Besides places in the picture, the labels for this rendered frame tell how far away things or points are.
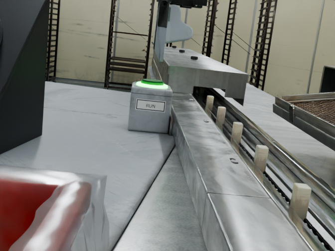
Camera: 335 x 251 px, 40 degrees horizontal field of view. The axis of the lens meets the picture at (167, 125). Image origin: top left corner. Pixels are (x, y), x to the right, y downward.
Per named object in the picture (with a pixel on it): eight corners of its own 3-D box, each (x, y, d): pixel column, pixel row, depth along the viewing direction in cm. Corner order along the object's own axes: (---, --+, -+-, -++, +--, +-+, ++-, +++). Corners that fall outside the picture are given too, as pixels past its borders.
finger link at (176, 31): (191, 60, 72) (196, 4, 74) (154, 55, 72) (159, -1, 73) (189, 64, 75) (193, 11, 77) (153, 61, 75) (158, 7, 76)
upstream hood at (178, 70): (151, 60, 224) (153, 42, 222) (188, 63, 225) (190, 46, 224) (165, 98, 102) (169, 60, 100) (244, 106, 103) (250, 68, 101)
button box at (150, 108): (125, 139, 86) (131, 80, 84) (167, 143, 86) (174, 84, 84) (123, 150, 78) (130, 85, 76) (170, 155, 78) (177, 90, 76)
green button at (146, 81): (140, 86, 82) (141, 77, 82) (162, 88, 82) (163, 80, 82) (140, 89, 78) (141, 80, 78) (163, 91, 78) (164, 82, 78)
